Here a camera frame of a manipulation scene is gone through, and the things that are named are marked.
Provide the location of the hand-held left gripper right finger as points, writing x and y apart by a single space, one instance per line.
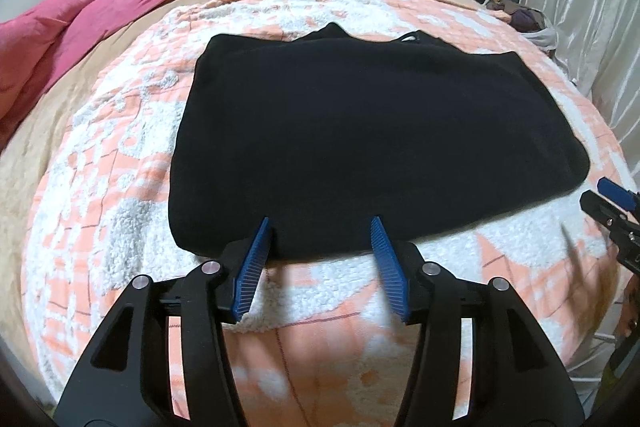
390 267

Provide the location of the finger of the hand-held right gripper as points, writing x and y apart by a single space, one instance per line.
607 209
612 189

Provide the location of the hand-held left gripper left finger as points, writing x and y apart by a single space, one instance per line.
252 267

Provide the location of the black sweater with orange cuffs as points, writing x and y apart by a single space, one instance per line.
350 132

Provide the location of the heap of purple clothes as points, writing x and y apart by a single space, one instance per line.
520 17

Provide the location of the person's right hand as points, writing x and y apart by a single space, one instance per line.
631 309

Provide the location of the orange and white checked blanket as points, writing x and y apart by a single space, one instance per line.
115 187

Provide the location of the white plastic bag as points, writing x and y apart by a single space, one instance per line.
542 37

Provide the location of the white curtain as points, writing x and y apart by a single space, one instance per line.
585 7

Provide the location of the beige bed sheet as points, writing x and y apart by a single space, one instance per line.
30 177

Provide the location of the pink duvet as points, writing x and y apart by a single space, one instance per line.
75 17

